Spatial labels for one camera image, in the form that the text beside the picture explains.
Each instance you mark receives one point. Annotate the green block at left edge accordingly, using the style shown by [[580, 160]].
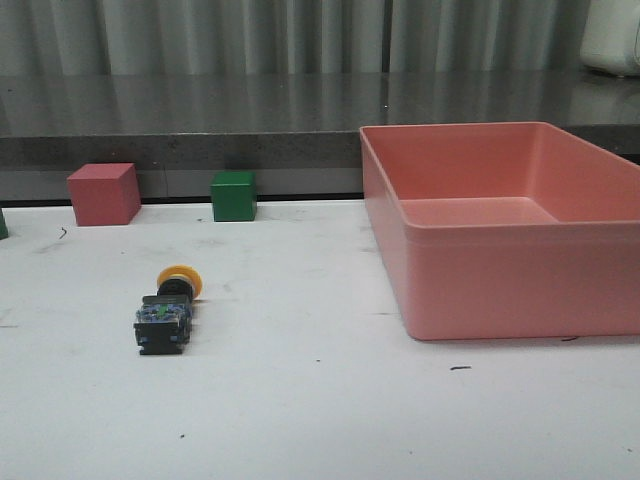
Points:
[[3, 227]]

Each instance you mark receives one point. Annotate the yellow push button switch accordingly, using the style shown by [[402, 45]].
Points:
[[163, 323]]

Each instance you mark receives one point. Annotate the green cube block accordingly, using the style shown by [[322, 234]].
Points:
[[234, 196]]

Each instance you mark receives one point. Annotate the white appliance in background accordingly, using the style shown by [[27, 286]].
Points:
[[610, 40]]

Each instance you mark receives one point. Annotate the pink plastic bin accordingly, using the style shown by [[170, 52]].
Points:
[[504, 230]]

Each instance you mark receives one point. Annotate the pink cube block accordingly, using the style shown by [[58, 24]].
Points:
[[104, 194]]

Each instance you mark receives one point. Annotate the grey stone counter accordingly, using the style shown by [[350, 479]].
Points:
[[298, 133]]

